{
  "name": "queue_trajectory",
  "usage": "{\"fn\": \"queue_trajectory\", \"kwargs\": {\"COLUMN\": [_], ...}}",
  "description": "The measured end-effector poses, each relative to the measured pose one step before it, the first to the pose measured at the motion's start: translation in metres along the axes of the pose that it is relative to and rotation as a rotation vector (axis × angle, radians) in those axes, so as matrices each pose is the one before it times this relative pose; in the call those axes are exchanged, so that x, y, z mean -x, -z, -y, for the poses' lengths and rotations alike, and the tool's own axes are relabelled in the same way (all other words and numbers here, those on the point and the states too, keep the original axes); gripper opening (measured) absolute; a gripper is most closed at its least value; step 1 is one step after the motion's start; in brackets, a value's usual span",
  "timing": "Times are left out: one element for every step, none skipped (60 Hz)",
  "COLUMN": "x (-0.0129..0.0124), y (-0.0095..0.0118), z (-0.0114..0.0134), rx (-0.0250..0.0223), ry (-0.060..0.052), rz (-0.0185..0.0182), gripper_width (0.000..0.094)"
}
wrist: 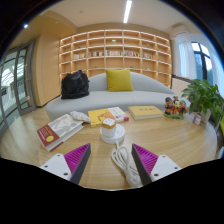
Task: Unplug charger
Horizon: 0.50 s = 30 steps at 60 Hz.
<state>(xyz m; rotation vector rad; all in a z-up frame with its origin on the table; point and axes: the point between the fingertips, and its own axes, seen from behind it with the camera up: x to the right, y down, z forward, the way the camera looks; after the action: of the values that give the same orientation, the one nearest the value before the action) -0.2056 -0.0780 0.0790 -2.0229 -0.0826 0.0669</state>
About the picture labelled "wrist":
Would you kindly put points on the round ceiling spotlight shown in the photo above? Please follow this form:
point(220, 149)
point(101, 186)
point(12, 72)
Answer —
point(25, 25)

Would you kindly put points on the yellow book with orange print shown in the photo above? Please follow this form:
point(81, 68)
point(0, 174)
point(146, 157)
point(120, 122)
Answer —
point(96, 116)

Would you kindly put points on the white radiator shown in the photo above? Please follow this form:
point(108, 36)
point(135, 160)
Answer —
point(180, 86)

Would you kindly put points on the dark framed window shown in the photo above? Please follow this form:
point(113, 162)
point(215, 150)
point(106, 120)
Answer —
point(201, 63)

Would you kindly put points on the light grey sofa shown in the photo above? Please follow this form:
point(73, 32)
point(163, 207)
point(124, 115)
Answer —
point(100, 98)

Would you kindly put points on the yellow cushion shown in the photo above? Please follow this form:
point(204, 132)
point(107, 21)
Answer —
point(119, 80)

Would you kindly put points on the long ceiling light strip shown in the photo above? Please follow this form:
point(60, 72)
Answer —
point(127, 11)

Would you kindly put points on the round white power strip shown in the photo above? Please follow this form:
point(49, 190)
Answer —
point(120, 133)

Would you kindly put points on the colourful figurine group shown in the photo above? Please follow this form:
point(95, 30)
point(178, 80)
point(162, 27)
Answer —
point(175, 107)

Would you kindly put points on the green potted plant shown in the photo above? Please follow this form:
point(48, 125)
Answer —
point(201, 96)

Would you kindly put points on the black bag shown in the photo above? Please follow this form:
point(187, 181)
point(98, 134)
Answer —
point(75, 86)

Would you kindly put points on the thick plain yellow book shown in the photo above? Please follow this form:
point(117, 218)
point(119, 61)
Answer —
point(145, 111)

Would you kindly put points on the white chair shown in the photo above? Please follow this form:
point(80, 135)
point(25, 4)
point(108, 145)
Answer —
point(220, 152)

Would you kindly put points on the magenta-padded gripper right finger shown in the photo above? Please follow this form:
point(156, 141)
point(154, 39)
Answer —
point(160, 166)

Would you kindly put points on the yellow-green chair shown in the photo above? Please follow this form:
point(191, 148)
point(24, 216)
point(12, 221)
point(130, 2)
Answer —
point(222, 125)

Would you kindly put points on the small white jar red label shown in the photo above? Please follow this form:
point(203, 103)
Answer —
point(197, 119)

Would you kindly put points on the white and pink book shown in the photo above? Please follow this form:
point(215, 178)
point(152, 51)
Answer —
point(118, 113)

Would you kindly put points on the small patterned pouch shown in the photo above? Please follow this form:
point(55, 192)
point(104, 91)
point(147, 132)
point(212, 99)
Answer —
point(80, 116)

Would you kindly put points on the grey framed glass door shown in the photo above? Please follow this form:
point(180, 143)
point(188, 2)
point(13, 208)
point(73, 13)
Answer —
point(16, 83)

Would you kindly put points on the wooden wall shelf unit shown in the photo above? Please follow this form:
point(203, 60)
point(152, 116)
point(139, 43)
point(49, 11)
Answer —
point(115, 61)

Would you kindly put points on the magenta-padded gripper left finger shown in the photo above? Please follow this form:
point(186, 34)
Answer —
point(58, 165)

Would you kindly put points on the white wall air conditioner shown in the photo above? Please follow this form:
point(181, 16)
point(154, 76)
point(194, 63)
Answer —
point(180, 30)

